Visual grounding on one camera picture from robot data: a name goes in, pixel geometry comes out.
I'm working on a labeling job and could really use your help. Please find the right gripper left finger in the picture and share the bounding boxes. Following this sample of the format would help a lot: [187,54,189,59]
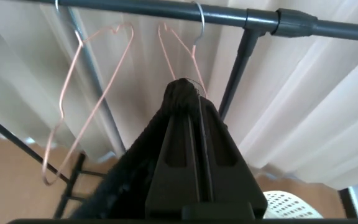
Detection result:
[144,105,203,218]

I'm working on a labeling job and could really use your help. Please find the black clothes rack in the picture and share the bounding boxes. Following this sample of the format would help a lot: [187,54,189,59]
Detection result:
[0,0,358,218]

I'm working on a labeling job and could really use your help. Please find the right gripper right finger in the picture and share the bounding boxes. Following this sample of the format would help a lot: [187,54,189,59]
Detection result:
[199,96,269,218]

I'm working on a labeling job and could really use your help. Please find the black shorts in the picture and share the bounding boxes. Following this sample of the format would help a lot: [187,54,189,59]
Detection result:
[70,77,229,220]

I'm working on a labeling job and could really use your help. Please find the pink clothes hanger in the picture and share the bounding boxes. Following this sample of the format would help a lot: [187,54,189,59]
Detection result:
[157,1,209,97]
[41,0,135,187]

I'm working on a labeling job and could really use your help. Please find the white laundry basket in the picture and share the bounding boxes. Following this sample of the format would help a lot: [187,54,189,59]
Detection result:
[262,190,324,219]

